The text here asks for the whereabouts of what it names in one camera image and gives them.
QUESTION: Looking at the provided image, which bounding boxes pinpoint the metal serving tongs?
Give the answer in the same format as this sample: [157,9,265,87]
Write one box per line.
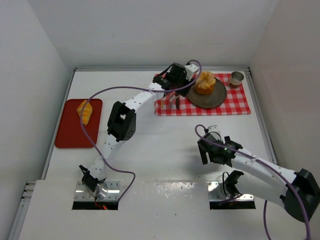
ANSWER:
[169,77,205,106]

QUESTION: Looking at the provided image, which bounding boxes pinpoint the round orange bun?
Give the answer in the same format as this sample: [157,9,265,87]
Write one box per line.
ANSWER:
[195,71,216,96]

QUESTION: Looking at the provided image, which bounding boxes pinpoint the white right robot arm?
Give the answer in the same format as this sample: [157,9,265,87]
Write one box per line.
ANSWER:
[197,132,320,222]

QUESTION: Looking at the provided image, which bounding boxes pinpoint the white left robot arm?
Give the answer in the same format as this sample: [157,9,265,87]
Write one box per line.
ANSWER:
[80,60,202,193]

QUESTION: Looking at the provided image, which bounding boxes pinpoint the black knife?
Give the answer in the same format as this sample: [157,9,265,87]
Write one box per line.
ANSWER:
[175,96,180,110]

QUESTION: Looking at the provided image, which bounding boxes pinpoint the gold and silver spoon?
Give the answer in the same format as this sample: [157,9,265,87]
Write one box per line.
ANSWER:
[169,97,173,109]

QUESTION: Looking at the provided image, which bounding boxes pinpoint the dark round plate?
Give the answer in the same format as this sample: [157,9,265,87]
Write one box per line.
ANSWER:
[186,78,227,109]

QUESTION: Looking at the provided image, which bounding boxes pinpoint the red checkered cloth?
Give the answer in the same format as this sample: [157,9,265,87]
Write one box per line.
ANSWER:
[154,73,251,116]

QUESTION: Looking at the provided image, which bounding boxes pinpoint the grey and brown cup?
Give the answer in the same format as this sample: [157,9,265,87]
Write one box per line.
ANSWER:
[228,71,245,89]

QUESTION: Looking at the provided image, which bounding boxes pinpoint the golden croissant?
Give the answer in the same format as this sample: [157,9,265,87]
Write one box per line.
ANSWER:
[76,99,93,126]

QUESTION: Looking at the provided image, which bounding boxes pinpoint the red serving tray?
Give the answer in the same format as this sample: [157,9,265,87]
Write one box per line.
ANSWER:
[54,98,103,149]

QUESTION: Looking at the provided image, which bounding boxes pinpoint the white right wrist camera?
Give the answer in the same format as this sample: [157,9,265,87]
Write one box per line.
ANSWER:
[207,124,221,138]

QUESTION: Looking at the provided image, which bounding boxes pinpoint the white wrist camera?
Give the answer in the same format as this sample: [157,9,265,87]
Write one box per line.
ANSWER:
[207,124,221,138]
[184,63,200,81]

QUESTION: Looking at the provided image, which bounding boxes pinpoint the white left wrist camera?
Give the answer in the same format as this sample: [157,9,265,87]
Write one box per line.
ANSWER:
[184,63,200,81]

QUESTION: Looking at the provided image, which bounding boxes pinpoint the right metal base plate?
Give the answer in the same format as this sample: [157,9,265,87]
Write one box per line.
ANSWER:
[207,181,255,203]

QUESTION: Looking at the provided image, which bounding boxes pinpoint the metal base plate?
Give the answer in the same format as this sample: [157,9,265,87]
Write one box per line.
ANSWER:
[207,181,255,203]
[73,181,120,202]

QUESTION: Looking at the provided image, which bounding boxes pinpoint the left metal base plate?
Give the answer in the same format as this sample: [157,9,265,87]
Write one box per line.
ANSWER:
[73,181,120,202]

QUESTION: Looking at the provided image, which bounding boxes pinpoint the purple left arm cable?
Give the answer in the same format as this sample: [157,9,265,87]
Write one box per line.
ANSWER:
[79,59,203,202]

